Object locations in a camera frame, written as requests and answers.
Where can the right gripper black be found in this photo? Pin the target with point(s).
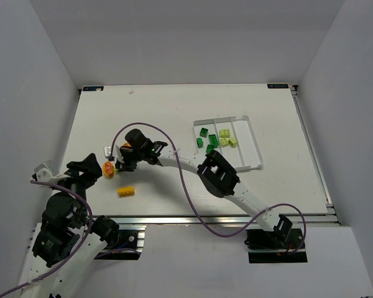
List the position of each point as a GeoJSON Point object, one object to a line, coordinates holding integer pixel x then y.
{"type": "Point", "coordinates": [128, 159]}

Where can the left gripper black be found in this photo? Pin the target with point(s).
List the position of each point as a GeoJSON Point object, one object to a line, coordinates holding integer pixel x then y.
{"type": "Point", "coordinates": [81, 169]}

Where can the dark green small lego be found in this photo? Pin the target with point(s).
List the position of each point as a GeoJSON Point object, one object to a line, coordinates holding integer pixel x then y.
{"type": "Point", "coordinates": [199, 142]}

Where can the dark green lego brick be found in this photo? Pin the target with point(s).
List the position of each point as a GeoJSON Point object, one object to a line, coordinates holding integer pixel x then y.
{"type": "Point", "coordinates": [209, 148]}

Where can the dark green square lego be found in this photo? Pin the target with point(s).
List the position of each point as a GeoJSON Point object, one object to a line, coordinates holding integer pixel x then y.
{"type": "Point", "coordinates": [213, 140]}

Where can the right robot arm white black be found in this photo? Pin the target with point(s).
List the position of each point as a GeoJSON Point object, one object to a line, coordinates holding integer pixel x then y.
{"type": "Point", "coordinates": [215, 172]}

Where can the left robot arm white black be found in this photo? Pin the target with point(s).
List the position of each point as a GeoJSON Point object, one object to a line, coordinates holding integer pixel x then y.
{"type": "Point", "coordinates": [70, 238]}

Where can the orange flower lego piece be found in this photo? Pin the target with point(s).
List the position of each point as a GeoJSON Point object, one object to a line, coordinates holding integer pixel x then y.
{"type": "Point", "coordinates": [108, 169]}

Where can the yellow long lego brick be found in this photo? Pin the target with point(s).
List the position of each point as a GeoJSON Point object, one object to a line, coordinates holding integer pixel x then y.
{"type": "Point", "coordinates": [125, 191]}

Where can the left corner label sticker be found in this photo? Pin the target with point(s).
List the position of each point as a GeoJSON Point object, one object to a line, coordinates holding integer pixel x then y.
{"type": "Point", "coordinates": [92, 88]}

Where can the corner label sticker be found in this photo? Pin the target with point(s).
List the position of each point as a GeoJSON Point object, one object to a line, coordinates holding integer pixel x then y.
{"type": "Point", "coordinates": [92, 88]}
{"type": "Point", "coordinates": [277, 86]}

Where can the white three-compartment tray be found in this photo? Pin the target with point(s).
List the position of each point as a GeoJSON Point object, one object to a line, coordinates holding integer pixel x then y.
{"type": "Point", "coordinates": [235, 138]}

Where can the right corner label sticker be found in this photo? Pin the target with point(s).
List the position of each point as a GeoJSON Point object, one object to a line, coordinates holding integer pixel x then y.
{"type": "Point", "coordinates": [277, 86]}

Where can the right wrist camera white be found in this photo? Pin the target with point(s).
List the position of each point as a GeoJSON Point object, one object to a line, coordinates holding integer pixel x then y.
{"type": "Point", "coordinates": [112, 154]}

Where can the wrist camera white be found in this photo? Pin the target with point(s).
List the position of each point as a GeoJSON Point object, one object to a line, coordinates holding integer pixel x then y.
{"type": "Point", "coordinates": [46, 173]}
{"type": "Point", "coordinates": [112, 154]}

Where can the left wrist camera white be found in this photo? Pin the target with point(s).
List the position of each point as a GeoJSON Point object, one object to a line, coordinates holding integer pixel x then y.
{"type": "Point", "coordinates": [46, 173]}

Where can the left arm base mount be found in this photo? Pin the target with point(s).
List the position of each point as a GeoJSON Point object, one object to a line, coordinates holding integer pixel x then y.
{"type": "Point", "coordinates": [123, 242]}

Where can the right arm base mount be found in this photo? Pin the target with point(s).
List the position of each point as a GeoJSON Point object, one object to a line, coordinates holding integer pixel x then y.
{"type": "Point", "coordinates": [263, 248]}

